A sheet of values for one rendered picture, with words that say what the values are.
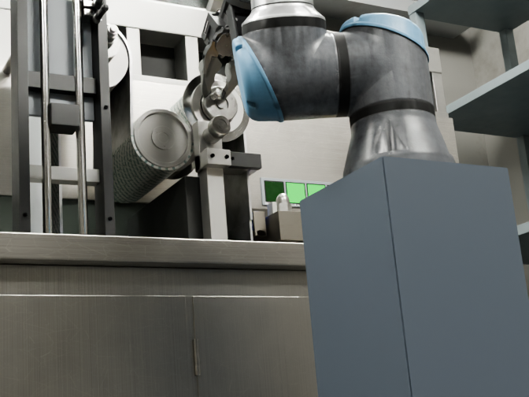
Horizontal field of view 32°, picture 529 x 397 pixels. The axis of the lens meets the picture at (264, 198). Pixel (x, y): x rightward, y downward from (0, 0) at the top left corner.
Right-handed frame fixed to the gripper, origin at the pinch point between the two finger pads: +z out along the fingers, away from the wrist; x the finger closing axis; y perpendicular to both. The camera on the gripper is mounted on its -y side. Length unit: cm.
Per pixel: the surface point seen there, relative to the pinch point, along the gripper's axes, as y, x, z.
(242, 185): -8.2, -7.6, 15.7
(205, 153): -11.4, 4.2, 7.3
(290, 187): 19, -36, 32
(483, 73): 168, -213, 54
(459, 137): 148, -198, 78
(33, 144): -0.2, 33.5, 14.8
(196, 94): 2.8, 2.8, 2.0
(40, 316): -51, 42, 13
